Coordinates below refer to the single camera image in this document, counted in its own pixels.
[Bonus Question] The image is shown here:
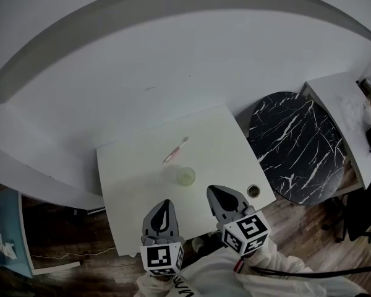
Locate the person's white garment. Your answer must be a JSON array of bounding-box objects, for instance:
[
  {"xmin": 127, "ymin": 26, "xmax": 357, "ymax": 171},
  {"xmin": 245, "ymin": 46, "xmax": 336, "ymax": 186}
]
[{"xmin": 135, "ymin": 247, "xmax": 369, "ymax": 297}]

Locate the black office chair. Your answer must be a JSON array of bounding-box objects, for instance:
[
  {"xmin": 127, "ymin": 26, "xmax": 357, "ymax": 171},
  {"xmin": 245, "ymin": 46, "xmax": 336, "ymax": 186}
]
[{"xmin": 321, "ymin": 178, "xmax": 371, "ymax": 244}]

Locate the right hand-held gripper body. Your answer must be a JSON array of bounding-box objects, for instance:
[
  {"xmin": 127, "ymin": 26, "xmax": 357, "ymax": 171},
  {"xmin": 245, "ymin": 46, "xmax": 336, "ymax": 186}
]
[{"xmin": 218, "ymin": 208, "xmax": 271, "ymax": 257}]

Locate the white crumpled bag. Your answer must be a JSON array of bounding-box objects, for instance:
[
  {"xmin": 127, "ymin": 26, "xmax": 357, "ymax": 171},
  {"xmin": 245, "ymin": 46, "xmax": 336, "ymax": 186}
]
[{"xmin": 0, "ymin": 226, "xmax": 18, "ymax": 267}]

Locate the white square table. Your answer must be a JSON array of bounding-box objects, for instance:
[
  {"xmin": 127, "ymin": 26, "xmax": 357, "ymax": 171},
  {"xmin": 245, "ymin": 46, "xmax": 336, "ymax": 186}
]
[{"xmin": 95, "ymin": 103, "xmax": 278, "ymax": 258}]

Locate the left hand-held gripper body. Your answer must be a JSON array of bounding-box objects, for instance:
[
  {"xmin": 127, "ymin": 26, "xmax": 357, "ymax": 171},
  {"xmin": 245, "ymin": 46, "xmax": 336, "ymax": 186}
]
[{"xmin": 139, "ymin": 234, "xmax": 186, "ymax": 277}]

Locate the white power cable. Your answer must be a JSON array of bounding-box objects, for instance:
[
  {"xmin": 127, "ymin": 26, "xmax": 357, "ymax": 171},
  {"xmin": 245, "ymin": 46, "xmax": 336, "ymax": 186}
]
[{"xmin": 30, "ymin": 246, "xmax": 116, "ymax": 260}]

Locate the clear cup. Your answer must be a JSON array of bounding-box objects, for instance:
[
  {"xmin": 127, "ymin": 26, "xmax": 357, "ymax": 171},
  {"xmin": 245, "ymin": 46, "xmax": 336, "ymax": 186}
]
[{"xmin": 161, "ymin": 164, "xmax": 197, "ymax": 187}]

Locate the light blue table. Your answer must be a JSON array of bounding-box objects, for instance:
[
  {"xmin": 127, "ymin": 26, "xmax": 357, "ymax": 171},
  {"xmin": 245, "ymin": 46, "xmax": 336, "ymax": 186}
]
[{"xmin": 0, "ymin": 187, "xmax": 81, "ymax": 280}]

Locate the thick black gripper cable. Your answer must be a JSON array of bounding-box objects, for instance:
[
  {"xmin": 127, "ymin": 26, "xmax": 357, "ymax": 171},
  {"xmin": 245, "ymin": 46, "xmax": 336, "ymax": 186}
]
[{"xmin": 250, "ymin": 264, "xmax": 371, "ymax": 280}]

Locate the white rectangular table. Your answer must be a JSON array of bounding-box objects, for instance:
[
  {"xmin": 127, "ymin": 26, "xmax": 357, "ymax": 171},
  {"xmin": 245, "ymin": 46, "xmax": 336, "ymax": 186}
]
[{"xmin": 302, "ymin": 71, "xmax": 371, "ymax": 192}]

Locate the round table cable grommet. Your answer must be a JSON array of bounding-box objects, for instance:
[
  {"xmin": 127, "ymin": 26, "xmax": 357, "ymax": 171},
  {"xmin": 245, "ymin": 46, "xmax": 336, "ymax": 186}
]
[{"xmin": 246, "ymin": 184, "xmax": 262, "ymax": 199}]

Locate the person's white shoe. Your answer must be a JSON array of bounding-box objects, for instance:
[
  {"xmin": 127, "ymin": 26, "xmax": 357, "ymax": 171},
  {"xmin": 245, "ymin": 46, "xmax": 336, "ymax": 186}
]
[{"xmin": 191, "ymin": 236, "xmax": 207, "ymax": 254}]

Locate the black marble round table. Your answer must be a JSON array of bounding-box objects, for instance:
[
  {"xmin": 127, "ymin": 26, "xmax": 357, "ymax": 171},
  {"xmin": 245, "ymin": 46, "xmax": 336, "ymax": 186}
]
[{"xmin": 248, "ymin": 91, "xmax": 347, "ymax": 206}]

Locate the clear plastic bag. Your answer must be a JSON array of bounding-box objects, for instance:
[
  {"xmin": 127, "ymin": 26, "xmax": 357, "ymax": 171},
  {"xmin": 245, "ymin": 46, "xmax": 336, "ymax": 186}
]
[{"xmin": 333, "ymin": 93, "xmax": 371, "ymax": 133}]

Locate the person's right forearm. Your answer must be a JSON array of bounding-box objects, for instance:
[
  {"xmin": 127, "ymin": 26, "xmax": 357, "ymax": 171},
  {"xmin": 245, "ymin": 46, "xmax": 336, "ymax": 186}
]
[{"xmin": 233, "ymin": 243, "xmax": 313, "ymax": 288}]

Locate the pink toothbrush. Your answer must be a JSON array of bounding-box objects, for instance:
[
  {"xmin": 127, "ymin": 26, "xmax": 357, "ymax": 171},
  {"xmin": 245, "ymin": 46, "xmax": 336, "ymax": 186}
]
[{"xmin": 162, "ymin": 136, "xmax": 191, "ymax": 165}]

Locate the person's left forearm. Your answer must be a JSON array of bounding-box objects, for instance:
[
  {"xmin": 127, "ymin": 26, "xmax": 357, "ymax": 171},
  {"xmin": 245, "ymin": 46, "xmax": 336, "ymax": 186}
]
[{"xmin": 135, "ymin": 272, "xmax": 188, "ymax": 297}]

